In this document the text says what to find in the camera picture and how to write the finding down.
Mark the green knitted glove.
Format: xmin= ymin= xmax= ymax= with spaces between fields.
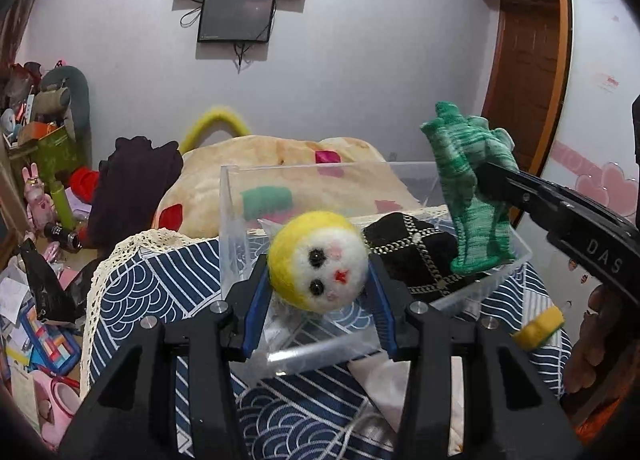
xmin=421 ymin=102 xmax=518 ymax=276

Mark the yellow green sponge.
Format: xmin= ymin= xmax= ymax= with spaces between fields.
xmin=512 ymin=305 xmax=565 ymax=352

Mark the black chain-pattern hat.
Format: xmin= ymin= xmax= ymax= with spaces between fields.
xmin=362 ymin=212 xmax=480 ymax=303

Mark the yellow white felt doll head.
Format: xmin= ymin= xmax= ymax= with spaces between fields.
xmin=267 ymin=211 xmax=369 ymax=314

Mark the clear plastic storage box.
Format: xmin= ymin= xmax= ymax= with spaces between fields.
xmin=219 ymin=161 xmax=532 ymax=383

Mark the right hand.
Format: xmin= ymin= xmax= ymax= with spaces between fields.
xmin=563 ymin=285 xmax=624 ymax=393

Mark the wooden wardrobe with door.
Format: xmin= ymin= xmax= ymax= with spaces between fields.
xmin=483 ymin=0 xmax=568 ymax=174

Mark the green cylinder bottle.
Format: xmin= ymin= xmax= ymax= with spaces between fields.
xmin=50 ymin=181 xmax=77 ymax=231

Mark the pink bunny plush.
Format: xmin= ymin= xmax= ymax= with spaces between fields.
xmin=22 ymin=162 xmax=56 ymax=233

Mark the dark purple garment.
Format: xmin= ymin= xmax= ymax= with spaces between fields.
xmin=87 ymin=135 xmax=183 ymax=255

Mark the green cardboard box of clutter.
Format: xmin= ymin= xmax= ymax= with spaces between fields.
xmin=8 ymin=128 xmax=87 ymax=191

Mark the yellow plush arch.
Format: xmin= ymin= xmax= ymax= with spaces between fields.
xmin=179 ymin=106 xmax=252 ymax=155

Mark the grey green plush toy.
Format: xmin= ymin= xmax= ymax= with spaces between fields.
xmin=32 ymin=65 xmax=90 ymax=141

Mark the small wall monitor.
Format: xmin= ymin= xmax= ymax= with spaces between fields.
xmin=198 ymin=0 xmax=276 ymax=43

